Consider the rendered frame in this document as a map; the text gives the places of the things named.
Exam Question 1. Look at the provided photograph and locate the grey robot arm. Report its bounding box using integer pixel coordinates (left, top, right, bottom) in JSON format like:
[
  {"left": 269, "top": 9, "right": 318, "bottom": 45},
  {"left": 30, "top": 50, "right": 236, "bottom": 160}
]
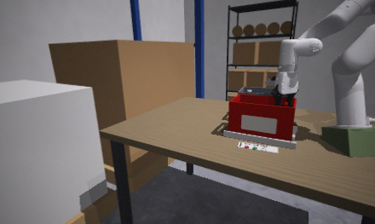
[{"left": 278, "top": 0, "right": 375, "bottom": 128}]

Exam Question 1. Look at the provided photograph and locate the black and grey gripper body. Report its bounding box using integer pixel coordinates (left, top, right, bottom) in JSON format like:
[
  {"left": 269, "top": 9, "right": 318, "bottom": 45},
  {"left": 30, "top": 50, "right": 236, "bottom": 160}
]
[{"left": 274, "top": 71, "right": 298, "bottom": 95}]

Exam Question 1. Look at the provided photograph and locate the white paper pick list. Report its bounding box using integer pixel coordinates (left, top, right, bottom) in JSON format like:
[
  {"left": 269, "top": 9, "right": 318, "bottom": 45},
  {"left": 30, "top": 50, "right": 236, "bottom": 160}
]
[{"left": 238, "top": 142, "right": 278, "bottom": 153}]

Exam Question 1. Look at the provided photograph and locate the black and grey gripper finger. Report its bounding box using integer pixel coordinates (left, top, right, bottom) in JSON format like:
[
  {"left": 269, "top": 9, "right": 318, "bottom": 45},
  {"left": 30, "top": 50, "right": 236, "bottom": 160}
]
[
  {"left": 271, "top": 84, "right": 282, "bottom": 106},
  {"left": 286, "top": 93, "right": 296, "bottom": 106}
]

